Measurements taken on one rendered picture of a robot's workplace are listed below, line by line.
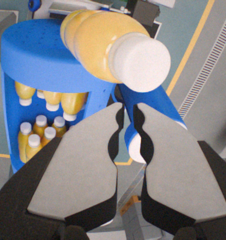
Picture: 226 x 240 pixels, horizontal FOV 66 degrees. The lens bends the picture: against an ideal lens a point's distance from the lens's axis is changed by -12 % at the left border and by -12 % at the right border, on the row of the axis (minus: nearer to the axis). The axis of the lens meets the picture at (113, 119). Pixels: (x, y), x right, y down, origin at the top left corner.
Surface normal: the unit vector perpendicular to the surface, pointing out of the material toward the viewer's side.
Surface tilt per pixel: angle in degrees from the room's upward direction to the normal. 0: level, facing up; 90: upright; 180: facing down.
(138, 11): 0
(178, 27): 0
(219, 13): 0
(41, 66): 11
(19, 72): 30
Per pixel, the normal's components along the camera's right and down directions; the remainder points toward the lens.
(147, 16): 0.18, 0.67
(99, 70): -0.60, 0.71
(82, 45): -0.81, 0.12
